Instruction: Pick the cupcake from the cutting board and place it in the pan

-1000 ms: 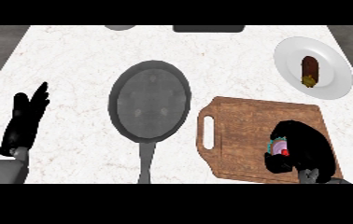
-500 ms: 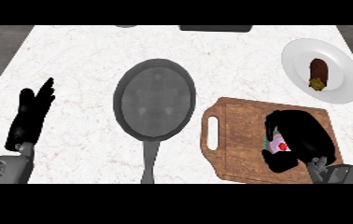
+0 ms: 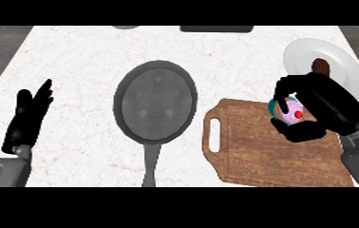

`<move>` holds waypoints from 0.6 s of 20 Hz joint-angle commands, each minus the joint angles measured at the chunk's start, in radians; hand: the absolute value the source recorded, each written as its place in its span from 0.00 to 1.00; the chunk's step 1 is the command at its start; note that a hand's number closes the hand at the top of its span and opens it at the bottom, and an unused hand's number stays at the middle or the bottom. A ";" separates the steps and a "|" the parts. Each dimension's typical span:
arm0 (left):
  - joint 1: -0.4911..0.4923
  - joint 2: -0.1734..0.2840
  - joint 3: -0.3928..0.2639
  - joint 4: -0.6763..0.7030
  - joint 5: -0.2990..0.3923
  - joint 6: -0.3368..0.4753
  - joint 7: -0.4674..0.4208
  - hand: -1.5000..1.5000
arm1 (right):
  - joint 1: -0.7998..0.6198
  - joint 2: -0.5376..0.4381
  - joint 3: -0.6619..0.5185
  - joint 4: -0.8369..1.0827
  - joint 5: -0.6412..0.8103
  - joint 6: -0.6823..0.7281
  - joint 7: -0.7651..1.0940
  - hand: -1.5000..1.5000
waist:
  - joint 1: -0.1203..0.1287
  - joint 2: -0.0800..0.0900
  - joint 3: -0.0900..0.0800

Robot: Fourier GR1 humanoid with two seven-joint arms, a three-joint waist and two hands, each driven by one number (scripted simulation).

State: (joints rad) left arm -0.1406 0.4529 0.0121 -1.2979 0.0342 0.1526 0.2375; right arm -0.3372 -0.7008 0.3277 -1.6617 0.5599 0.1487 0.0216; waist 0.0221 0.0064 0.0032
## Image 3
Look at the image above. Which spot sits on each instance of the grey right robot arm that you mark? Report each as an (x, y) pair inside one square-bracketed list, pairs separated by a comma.
[(350, 155)]

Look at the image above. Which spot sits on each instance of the brown food item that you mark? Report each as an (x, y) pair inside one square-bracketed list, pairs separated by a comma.
[(320, 66)]

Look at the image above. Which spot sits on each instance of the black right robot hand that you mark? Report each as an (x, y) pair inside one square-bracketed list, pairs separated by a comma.
[(326, 102)]

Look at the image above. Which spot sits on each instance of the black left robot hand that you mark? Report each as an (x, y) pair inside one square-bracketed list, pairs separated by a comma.
[(23, 124)]

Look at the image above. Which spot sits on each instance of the brown wooden cutting board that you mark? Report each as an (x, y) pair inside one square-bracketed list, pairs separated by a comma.
[(261, 149)]

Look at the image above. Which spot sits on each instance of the dark grey rectangular object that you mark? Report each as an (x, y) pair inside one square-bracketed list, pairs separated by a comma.
[(215, 28)]

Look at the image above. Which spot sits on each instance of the white plate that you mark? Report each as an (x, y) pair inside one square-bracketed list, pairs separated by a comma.
[(309, 56)]

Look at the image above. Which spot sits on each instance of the dark grey frying pan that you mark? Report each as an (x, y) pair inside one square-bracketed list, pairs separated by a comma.
[(153, 106)]

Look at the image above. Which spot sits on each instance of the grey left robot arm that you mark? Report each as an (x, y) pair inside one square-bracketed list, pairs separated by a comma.
[(16, 168)]

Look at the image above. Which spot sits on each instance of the grey round object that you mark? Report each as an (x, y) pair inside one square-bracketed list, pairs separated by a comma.
[(124, 27)]

